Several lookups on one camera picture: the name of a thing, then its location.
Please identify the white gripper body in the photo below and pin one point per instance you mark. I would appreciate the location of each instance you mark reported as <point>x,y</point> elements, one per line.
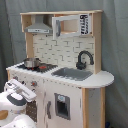
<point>19,88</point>

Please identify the white oven door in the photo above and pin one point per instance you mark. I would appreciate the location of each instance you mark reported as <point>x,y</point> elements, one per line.
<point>33,109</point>

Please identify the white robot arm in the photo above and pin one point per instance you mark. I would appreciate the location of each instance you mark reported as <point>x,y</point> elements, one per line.
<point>13,102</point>

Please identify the wooden toy kitchen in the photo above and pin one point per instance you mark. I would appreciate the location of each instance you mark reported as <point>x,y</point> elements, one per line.
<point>87,97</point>

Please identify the red right stove knob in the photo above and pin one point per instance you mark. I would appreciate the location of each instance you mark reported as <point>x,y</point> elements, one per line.
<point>34,83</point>

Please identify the silver toy pot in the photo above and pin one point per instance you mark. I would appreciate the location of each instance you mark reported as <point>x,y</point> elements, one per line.
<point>31,62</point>

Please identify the black toy stovetop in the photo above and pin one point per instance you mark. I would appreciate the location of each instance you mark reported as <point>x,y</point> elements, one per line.
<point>43,67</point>

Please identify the grey range hood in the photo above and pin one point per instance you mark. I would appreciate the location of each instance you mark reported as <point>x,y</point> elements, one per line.
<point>41,25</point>

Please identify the grey toy sink basin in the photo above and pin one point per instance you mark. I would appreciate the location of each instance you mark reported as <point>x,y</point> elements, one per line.
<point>73,74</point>

